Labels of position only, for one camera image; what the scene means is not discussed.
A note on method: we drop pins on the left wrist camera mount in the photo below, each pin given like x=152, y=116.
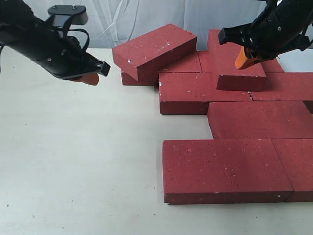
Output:
x=75, y=14

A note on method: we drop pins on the red brick large front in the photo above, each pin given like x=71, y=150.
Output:
x=191, y=93

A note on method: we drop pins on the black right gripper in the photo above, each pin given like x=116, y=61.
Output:
x=280, y=28

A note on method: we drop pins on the red brick under tilted brick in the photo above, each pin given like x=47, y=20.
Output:
x=188, y=64

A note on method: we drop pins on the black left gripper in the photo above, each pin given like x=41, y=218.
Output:
x=62, y=58

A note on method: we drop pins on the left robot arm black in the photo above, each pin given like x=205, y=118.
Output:
x=18, y=12

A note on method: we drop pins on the white backdrop cloth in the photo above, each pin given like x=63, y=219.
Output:
x=112, y=22

